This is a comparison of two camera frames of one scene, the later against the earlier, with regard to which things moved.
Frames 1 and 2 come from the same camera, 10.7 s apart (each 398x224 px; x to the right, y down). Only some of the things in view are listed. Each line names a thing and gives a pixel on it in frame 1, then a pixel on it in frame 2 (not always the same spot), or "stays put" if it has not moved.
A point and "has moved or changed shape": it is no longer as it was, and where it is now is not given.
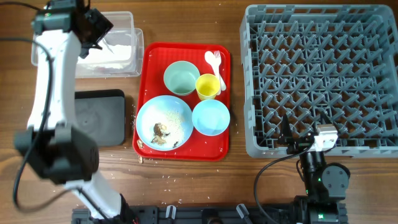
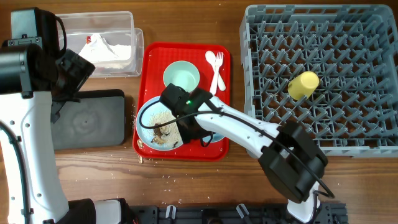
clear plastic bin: x=122 y=54 stays put
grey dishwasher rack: x=303 y=60 stays put
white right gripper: x=285 y=137 → x=187 y=135
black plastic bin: x=101 y=113 stays put
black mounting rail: x=310 y=213 stays put
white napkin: x=112 y=56 stays put
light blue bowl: x=211 y=117 has moved or changed shape
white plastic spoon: x=209 y=58 stays put
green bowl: x=180 y=77 stays put
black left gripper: x=104 y=25 → x=81 y=70
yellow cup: x=207 y=86 → x=302 y=86
